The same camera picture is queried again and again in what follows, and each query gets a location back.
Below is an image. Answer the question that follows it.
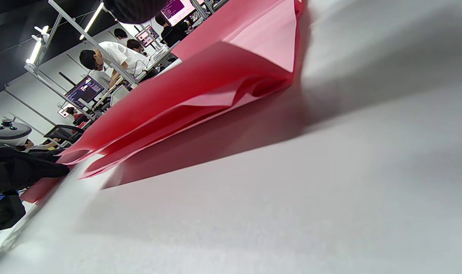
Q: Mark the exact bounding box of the ceiling light tube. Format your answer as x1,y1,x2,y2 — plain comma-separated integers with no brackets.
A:
25,25,50,66
79,2,105,40

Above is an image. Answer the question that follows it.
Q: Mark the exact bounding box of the person's left hand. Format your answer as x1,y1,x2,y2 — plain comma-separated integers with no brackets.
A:
0,147,70,197

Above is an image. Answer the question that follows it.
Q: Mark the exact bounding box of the grey metal pole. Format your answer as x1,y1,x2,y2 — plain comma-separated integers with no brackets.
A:
48,0,137,85

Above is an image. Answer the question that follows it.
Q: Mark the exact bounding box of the pink paper sheet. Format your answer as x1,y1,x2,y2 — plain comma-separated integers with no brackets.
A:
19,177,64,205
58,0,307,179

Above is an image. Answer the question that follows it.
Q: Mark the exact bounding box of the black office chair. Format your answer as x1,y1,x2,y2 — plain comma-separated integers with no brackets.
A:
44,125,85,145

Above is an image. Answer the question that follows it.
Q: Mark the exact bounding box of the grey white VR controller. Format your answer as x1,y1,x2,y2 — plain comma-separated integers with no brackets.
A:
0,119,32,153

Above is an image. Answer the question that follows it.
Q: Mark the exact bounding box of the computer monitor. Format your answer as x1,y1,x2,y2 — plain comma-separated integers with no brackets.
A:
135,25,160,48
65,75,105,110
160,0,196,27

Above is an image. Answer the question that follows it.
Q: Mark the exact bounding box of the person's right hand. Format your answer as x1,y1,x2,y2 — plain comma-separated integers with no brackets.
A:
103,0,169,24

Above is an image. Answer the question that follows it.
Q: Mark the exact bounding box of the grey mesh panel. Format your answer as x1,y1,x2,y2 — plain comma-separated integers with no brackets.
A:
110,84,131,108

